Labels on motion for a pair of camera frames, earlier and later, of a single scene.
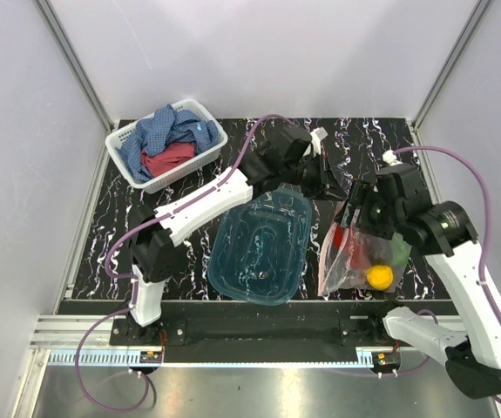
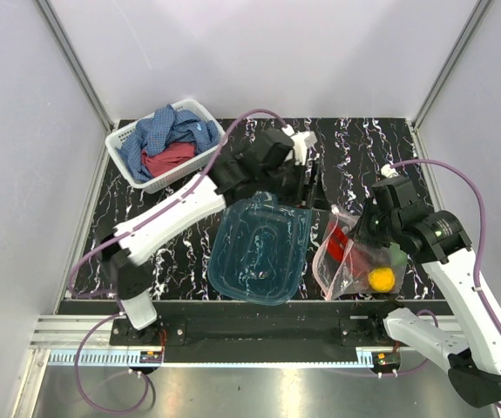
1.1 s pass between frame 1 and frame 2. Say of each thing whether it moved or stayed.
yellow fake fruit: stayed
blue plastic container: stayed
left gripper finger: moved
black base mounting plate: stayed
